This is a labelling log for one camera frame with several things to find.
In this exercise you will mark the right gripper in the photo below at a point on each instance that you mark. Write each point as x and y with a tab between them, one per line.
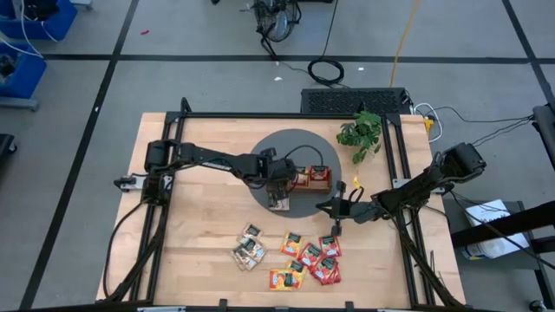
351	210

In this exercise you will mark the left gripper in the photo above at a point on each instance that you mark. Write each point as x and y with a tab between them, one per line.
282	169

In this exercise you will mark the beige vanilla cinnamon tea bag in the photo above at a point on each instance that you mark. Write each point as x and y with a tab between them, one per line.
256	250
279	203
252	232
238	255
249	264

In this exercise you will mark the yellow fruit tea bag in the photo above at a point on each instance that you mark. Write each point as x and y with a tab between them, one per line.
300	268
302	177
291	245
279	281

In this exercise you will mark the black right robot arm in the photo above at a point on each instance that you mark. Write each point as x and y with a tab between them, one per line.
412	190

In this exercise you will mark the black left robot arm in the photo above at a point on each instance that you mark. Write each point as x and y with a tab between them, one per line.
208	156

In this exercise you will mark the wooden compartment tray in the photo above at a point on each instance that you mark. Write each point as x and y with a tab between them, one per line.
318	187

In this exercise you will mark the grey round woven placemat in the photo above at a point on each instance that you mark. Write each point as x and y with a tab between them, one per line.
299	136

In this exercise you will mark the green potted plant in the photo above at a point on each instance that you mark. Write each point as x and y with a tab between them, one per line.
362	132

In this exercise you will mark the black table clamp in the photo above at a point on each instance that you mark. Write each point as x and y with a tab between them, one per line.
223	304
349	306

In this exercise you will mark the silver aluminium extrusion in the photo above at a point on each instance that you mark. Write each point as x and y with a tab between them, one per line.
160	309
392	310

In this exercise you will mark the yellow power plug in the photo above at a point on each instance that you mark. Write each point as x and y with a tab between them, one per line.
428	125

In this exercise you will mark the white printed papers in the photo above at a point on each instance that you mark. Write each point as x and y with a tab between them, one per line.
481	212

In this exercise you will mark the black floor fan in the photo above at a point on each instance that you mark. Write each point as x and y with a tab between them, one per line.
277	21

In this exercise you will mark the dark grey side table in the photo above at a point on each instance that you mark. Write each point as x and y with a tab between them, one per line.
498	281

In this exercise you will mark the blue plastic bin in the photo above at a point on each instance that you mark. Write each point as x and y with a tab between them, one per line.
26	78
60	21

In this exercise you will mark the black floor object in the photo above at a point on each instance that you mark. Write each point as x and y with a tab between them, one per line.
5	145

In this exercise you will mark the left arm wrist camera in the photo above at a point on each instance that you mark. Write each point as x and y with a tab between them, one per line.
268	153

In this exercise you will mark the black aluminium table frame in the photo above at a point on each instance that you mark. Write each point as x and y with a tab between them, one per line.
260	115

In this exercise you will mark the black frame beam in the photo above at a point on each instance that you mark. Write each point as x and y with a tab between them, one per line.
498	227

